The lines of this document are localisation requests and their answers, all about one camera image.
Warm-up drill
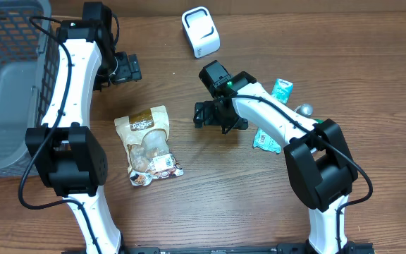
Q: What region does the teal large tissue pack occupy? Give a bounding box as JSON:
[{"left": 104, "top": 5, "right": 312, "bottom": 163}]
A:
[{"left": 252, "top": 128, "right": 281, "bottom": 154}]

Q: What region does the clear brown snack bag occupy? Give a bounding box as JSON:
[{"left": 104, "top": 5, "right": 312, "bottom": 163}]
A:
[{"left": 114, "top": 105, "right": 175, "bottom": 173}]

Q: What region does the small Kleenex tissue pack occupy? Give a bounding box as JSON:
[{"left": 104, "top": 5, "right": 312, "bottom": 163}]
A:
[{"left": 271, "top": 78, "right": 293, "bottom": 104}]

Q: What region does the white red snack packet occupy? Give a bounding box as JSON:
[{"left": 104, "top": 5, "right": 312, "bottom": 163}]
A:
[{"left": 129, "top": 164, "right": 184, "bottom": 186}]

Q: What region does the yellow oil bottle silver cap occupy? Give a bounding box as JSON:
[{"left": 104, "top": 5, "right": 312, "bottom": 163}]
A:
[{"left": 295, "top": 104, "right": 314, "bottom": 118}]

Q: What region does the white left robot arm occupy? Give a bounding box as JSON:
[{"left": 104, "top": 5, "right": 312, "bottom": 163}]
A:
[{"left": 18, "top": 1, "right": 142, "bottom": 253}]

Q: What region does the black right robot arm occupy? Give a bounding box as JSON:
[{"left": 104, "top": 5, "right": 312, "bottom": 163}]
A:
[{"left": 194, "top": 61, "right": 372, "bottom": 253}]

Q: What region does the white barcode scanner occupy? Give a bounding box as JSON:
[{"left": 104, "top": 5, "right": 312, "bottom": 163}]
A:
[{"left": 181, "top": 6, "right": 221, "bottom": 59}]

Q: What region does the grey plastic mesh basket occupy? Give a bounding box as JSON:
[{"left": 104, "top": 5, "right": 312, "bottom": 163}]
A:
[{"left": 0, "top": 0, "right": 59, "bottom": 177}]

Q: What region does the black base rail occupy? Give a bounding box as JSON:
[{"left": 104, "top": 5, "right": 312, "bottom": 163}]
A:
[{"left": 119, "top": 241, "right": 375, "bottom": 254}]

